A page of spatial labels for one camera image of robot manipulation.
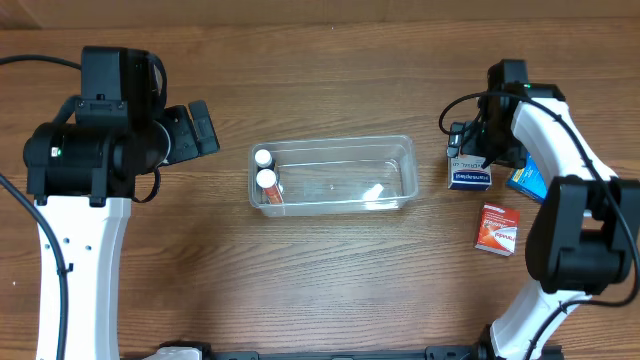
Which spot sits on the red Panadol box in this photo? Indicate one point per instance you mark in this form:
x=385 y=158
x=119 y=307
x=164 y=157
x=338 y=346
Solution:
x=498 y=228

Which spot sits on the white Hansaplast plaster box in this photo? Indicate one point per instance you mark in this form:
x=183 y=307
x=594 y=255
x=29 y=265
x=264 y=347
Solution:
x=466 y=172

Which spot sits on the clear plastic container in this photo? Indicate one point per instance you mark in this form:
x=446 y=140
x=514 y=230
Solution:
x=337 y=175

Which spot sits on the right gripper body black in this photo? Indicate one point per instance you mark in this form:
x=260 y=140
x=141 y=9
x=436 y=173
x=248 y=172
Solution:
x=473 y=136

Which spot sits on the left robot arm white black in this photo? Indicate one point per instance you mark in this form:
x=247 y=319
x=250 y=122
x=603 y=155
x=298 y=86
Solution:
x=82 y=169

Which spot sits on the dark tube with white cap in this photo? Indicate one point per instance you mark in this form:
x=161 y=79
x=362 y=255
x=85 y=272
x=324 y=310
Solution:
x=264 y=159

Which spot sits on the orange tube with white cap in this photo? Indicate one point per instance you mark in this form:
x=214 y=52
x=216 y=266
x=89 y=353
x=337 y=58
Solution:
x=267 y=180

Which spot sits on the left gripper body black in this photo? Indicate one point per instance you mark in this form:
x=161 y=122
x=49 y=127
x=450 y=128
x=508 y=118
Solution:
x=185 y=134

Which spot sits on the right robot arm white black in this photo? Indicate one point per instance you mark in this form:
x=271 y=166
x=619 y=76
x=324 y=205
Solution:
x=584 y=236

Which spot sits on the blue VapoDrops lozenge box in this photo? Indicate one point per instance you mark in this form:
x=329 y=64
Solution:
x=528 y=181

